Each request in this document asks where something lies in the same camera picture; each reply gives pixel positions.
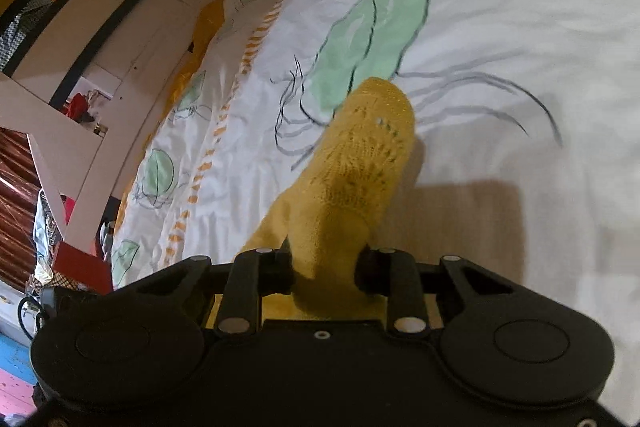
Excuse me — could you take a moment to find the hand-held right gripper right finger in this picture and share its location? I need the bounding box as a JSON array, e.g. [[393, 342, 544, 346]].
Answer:
[[354, 246, 542, 341]]

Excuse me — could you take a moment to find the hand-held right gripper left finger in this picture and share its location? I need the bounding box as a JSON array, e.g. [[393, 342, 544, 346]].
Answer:
[[107, 239, 294, 341]]

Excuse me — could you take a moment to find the yellow knit sweater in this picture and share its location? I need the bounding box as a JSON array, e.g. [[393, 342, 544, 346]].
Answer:
[[215, 77, 416, 323]]

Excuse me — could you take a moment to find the red box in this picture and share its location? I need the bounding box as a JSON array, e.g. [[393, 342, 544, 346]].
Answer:
[[52, 241, 114, 297]]

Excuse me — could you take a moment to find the pale cloth pile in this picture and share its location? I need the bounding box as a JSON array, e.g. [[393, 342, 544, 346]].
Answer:
[[31, 189, 68, 285]]

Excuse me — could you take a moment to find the brown striped curtain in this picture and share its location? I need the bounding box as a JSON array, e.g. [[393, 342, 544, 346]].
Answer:
[[0, 127, 43, 290]]

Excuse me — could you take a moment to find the red cloth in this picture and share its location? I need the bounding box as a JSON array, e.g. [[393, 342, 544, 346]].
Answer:
[[65, 91, 110, 138]]

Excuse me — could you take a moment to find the black white checkered cloth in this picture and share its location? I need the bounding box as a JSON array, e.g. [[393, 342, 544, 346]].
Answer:
[[0, 0, 53, 75]]

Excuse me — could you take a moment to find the white leaf-print duvet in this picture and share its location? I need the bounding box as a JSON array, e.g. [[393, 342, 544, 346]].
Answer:
[[111, 0, 640, 423]]

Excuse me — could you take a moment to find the wooden bed frame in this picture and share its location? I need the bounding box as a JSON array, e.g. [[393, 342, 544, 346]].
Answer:
[[0, 0, 391, 260]]

